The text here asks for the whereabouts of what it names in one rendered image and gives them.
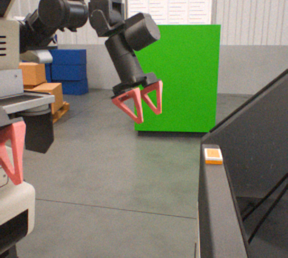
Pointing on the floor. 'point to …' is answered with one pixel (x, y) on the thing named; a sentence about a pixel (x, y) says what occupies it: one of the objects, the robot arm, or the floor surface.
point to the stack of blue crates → (68, 70)
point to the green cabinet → (181, 80)
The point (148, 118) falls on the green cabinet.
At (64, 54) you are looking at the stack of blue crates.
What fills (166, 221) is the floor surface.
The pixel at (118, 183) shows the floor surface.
